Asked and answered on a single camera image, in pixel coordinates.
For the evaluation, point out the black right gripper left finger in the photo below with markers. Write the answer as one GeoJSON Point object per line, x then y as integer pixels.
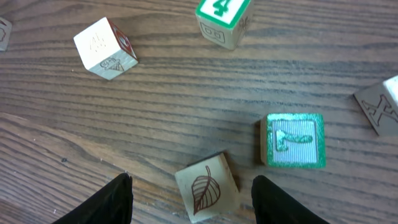
{"type": "Point", "coordinates": [112, 204]}

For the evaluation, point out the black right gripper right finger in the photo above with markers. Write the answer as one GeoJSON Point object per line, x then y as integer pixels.
{"type": "Point", "coordinates": [272, 205]}

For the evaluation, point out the red Y wooden block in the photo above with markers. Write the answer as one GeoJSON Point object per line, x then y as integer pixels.
{"type": "Point", "coordinates": [208, 188]}

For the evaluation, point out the blue D wooden block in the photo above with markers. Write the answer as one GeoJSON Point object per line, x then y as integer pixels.
{"type": "Point", "coordinates": [105, 50]}

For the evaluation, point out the green 7 wooden block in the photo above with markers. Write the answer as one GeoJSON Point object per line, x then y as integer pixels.
{"type": "Point", "coordinates": [293, 140]}

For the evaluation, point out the yellow G wooden block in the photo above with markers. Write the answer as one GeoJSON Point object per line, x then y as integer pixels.
{"type": "Point", "coordinates": [379, 103]}

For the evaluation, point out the green 4 wooden block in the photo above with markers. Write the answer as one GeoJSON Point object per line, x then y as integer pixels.
{"type": "Point", "coordinates": [224, 22]}

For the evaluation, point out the blue X wooden block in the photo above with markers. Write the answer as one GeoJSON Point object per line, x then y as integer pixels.
{"type": "Point", "coordinates": [5, 33]}

